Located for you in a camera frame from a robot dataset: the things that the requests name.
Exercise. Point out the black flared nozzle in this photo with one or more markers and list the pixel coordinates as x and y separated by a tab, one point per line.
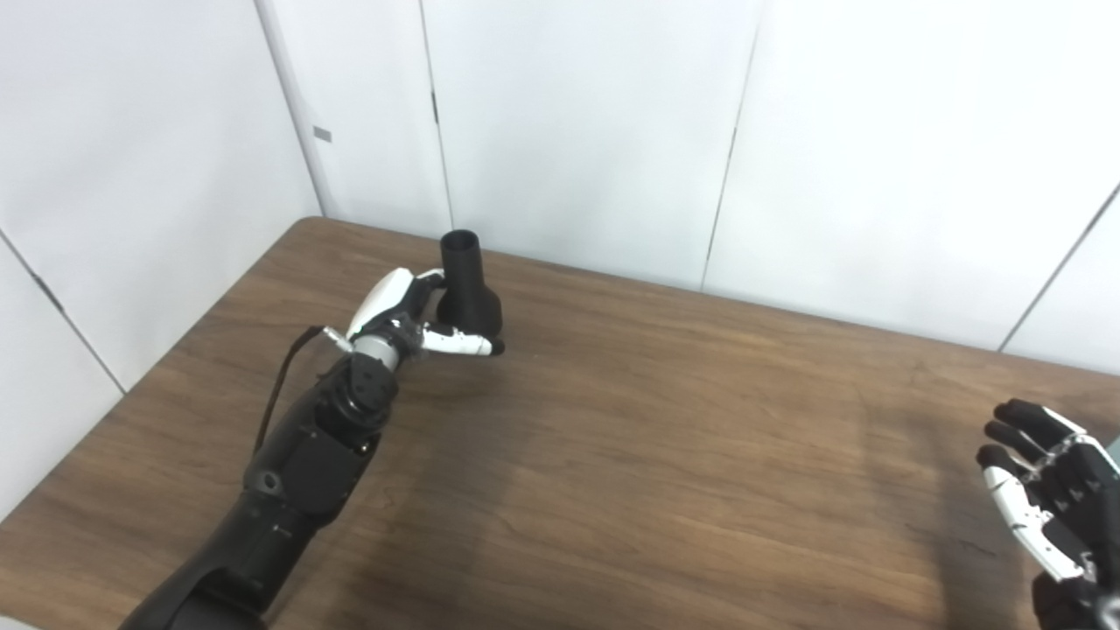
468	297

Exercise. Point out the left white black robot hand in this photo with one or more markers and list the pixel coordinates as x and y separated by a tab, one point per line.
385	297

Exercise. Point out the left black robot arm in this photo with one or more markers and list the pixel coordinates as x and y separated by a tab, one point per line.
297	472

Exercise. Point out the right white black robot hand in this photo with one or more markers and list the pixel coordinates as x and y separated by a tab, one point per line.
1067	490

